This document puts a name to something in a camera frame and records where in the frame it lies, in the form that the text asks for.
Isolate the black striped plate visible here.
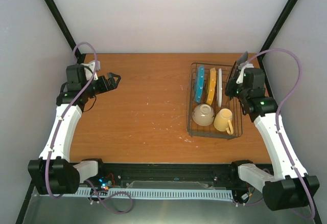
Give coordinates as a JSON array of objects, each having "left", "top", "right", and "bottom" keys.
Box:
[{"left": 227, "top": 51, "right": 248, "bottom": 82}]

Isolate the white blue striped plate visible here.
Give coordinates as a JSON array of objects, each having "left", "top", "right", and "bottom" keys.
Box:
[{"left": 217, "top": 69, "right": 223, "bottom": 107}]

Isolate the orange polka dot plate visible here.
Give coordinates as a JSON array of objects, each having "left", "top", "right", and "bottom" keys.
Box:
[{"left": 205, "top": 68, "right": 217, "bottom": 105}]

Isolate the yellow ceramic mug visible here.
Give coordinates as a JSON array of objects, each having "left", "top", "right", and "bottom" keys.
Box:
[{"left": 214, "top": 108, "right": 234, "bottom": 135}]

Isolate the teal polka dot plate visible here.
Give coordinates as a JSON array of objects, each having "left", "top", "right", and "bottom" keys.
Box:
[{"left": 194, "top": 65, "right": 205, "bottom": 103}]

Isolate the cream ceramic bowl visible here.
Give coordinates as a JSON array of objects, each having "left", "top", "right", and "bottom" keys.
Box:
[{"left": 192, "top": 103, "right": 215, "bottom": 126}]

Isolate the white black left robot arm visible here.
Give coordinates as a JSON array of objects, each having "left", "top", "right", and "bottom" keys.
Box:
[{"left": 28, "top": 61, "right": 121, "bottom": 197}]

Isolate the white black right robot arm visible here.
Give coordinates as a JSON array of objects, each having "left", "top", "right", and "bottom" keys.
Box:
[{"left": 225, "top": 64, "right": 320, "bottom": 211}]

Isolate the metal floor plate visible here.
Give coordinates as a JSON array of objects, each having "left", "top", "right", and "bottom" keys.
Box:
[{"left": 20, "top": 192, "right": 314, "bottom": 223}]

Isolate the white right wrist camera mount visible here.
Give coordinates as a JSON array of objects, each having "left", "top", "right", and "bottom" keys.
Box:
[{"left": 236, "top": 63, "right": 254, "bottom": 84}]

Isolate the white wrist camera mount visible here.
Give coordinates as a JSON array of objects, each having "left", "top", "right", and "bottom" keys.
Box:
[
  {"left": 82, "top": 60, "right": 100, "bottom": 80},
  {"left": 236, "top": 63, "right": 254, "bottom": 84}
]

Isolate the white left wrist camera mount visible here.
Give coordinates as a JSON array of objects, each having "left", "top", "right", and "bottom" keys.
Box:
[{"left": 82, "top": 60, "right": 100, "bottom": 80}]

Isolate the dark wire dish rack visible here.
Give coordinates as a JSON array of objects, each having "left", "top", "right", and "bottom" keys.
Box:
[{"left": 186, "top": 62, "right": 243, "bottom": 140}]

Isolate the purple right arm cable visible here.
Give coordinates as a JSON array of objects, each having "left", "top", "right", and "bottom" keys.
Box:
[{"left": 233, "top": 49, "right": 316, "bottom": 220}]

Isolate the white slotted cable duct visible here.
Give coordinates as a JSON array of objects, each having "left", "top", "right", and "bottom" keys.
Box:
[{"left": 64, "top": 187, "right": 233, "bottom": 201}]

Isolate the black aluminium frame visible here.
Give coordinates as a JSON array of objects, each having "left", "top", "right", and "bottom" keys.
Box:
[{"left": 15, "top": 0, "right": 322, "bottom": 224}]

